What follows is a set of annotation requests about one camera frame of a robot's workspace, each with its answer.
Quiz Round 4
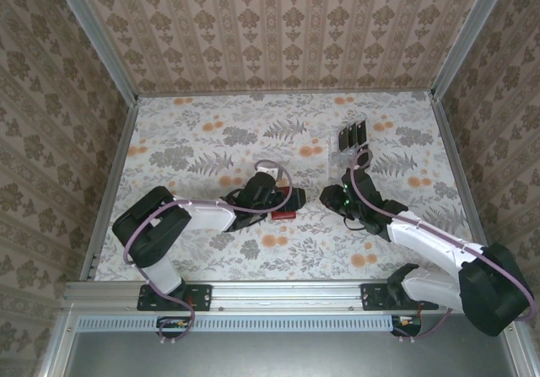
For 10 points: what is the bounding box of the red card holder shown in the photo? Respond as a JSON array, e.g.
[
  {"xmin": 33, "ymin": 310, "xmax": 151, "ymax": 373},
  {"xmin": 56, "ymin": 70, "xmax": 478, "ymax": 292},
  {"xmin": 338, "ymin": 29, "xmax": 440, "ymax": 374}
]
[{"xmin": 271, "ymin": 186, "xmax": 298, "ymax": 221}]

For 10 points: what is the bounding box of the clear acrylic card stand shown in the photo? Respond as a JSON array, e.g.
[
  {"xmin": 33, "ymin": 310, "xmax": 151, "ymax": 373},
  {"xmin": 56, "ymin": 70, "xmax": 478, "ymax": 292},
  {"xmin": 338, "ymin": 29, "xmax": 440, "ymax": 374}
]
[{"xmin": 327, "ymin": 117, "xmax": 372, "ymax": 184}]

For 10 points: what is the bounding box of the floral patterned table cover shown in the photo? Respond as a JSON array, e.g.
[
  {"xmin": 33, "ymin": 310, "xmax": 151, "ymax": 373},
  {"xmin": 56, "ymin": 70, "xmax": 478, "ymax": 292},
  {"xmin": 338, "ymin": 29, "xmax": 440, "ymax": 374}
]
[{"xmin": 90, "ymin": 91, "xmax": 486, "ymax": 282}]

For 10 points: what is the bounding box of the grey metal sheet panel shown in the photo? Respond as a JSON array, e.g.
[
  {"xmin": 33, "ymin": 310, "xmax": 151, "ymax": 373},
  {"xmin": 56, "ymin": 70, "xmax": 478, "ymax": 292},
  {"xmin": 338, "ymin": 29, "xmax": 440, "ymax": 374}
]
[{"xmin": 62, "ymin": 329, "xmax": 528, "ymax": 377}]

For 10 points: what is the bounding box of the aluminium mounting rail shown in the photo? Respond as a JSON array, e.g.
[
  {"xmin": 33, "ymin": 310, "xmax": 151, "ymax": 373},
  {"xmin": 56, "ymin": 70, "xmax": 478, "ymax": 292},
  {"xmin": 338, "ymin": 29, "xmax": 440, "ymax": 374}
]
[{"xmin": 62, "ymin": 279, "xmax": 463, "ymax": 311}]

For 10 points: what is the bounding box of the aluminium table side rail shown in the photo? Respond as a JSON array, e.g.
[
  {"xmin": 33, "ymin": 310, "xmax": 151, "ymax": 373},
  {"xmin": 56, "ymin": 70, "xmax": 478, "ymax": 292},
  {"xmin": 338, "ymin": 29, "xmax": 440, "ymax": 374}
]
[
  {"xmin": 82, "ymin": 98, "xmax": 140, "ymax": 283},
  {"xmin": 429, "ymin": 96, "xmax": 486, "ymax": 251}
]

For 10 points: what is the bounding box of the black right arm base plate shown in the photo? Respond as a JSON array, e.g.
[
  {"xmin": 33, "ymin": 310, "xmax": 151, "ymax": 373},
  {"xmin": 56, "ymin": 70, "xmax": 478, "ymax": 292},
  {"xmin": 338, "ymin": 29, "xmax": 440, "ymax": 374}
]
[{"xmin": 361, "ymin": 283, "xmax": 440, "ymax": 312}]

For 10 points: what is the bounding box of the white slotted cable duct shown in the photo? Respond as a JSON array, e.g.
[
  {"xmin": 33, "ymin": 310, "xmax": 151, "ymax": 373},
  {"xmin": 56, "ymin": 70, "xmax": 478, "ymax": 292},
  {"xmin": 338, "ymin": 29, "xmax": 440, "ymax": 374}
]
[{"xmin": 78, "ymin": 314, "xmax": 419, "ymax": 332}]

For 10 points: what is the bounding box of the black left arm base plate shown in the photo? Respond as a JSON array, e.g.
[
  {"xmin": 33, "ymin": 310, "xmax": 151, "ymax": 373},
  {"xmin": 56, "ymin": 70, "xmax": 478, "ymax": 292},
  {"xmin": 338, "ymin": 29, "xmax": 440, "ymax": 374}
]
[{"xmin": 137, "ymin": 283, "xmax": 212, "ymax": 312}]

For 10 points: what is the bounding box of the black cable junction board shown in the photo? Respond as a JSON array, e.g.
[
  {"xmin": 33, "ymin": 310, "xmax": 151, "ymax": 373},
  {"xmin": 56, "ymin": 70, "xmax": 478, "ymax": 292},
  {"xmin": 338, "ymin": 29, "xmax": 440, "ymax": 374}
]
[
  {"xmin": 156, "ymin": 315, "xmax": 196, "ymax": 338},
  {"xmin": 390, "ymin": 314, "xmax": 423, "ymax": 338}
]

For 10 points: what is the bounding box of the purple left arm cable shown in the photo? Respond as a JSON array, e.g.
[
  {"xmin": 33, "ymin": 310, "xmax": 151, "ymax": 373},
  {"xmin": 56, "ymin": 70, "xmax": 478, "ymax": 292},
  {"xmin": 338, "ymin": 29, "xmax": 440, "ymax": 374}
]
[{"xmin": 123, "ymin": 159, "xmax": 294, "ymax": 347}]

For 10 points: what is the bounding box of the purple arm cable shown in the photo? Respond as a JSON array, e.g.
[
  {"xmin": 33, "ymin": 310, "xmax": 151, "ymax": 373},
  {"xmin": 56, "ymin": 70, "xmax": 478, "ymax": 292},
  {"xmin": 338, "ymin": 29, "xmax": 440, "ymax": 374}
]
[
  {"xmin": 123, "ymin": 159, "xmax": 294, "ymax": 347},
  {"xmin": 348, "ymin": 148, "xmax": 532, "ymax": 344}
]

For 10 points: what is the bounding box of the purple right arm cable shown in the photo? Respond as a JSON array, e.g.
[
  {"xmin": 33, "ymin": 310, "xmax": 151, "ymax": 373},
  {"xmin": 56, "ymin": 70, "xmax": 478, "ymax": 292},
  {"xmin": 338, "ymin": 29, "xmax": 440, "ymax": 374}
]
[{"xmin": 348, "ymin": 148, "xmax": 532, "ymax": 344}]

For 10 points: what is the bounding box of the aluminium frame post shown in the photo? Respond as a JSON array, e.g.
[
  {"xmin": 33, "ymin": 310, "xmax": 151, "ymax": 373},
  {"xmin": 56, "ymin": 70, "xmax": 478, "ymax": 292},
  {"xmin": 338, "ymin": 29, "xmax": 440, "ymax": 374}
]
[
  {"xmin": 430, "ymin": 0, "xmax": 514, "ymax": 100},
  {"xmin": 49, "ymin": 0, "xmax": 141, "ymax": 105}
]

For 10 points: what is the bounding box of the aluminium frame rail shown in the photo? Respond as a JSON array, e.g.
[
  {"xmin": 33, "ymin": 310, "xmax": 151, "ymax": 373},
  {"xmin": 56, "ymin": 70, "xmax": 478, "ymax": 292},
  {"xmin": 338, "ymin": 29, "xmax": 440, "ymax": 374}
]
[
  {"xmin": 504, "ymin": 332, "xmax": 540, "ymax": 377},
  {"xmin": 38, "ymin": 304, "xmax": 79, "ymax": 377}
]

